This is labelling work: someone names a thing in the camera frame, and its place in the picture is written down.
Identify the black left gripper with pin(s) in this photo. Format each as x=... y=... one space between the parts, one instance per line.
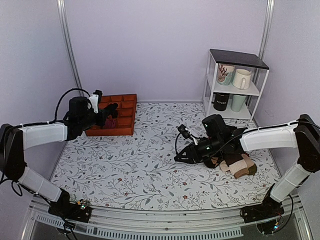
x=101 y=122

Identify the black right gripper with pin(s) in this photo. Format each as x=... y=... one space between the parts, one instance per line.
x=192 y=152

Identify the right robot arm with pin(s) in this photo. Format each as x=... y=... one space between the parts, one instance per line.
x=223 y=141

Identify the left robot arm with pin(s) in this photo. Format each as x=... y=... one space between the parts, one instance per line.
x=16 y=141

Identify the brown argyle sock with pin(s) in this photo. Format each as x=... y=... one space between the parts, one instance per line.
x=213 y=162

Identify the purple rolled sock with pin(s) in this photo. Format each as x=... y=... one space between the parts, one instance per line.
x=110 y=123

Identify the orange wooden divider tray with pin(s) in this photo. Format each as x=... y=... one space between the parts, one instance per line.
x=127 y=104

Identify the cream and brown sock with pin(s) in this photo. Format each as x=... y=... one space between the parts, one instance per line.
x=238 y=165

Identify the black mug white lettering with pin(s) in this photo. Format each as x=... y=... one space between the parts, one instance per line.
x=220 y=101

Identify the mint green tumbler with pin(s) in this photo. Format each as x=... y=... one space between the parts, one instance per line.
x=237 y=102

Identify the floral tablecloth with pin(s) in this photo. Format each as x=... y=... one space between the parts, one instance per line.
x=139 y=172

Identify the white shelf rack black top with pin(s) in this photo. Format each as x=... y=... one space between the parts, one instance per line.
x=248 y=61

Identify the floral ceramic mug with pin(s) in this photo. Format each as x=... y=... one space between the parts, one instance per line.
x=225 y=74

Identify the cream ribbed mug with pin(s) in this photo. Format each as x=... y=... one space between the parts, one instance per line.
x=242 y=79

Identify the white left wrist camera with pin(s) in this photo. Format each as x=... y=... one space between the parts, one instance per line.
x=95 y=99

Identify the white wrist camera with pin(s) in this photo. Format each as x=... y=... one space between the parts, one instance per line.
x=95 y=99
x=185 y=132

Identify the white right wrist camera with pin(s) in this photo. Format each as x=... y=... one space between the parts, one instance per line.
x=185 y=132

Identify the aluminium front rail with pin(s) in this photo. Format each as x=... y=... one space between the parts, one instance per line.
x=210 y=224

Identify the left aluminium post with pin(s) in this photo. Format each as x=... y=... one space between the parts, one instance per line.
x=62 y=13

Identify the aluminium post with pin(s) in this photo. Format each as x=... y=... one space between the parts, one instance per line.
x=268 y=18
x=62 y=13

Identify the right aluminium post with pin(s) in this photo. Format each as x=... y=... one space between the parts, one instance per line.
x=268 y=18

